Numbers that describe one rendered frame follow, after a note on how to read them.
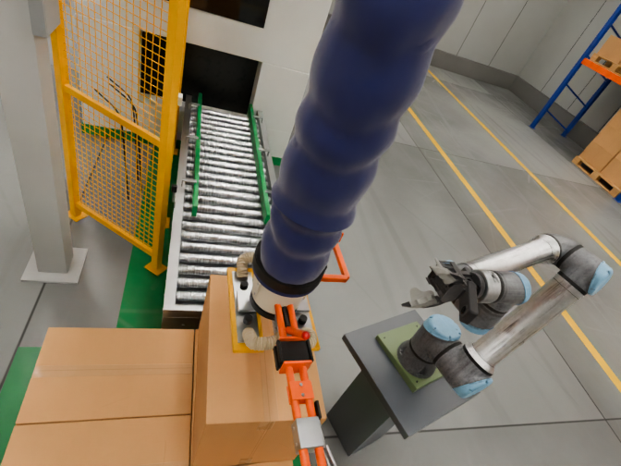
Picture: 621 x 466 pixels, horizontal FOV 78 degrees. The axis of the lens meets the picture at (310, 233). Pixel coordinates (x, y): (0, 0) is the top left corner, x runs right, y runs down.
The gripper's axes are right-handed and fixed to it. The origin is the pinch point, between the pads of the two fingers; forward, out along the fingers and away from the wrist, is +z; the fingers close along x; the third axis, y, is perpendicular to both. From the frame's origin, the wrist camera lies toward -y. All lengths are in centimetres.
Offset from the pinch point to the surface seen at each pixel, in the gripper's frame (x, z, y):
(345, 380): -157, -60, 52
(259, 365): -63, 23, 15
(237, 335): -44, 34, 15
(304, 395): -32.2, 21.2, -10.2
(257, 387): -63, 25, 7
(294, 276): -16.8, 23.5, 16.8
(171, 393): -103, 50, 25
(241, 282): -42, 32, 35
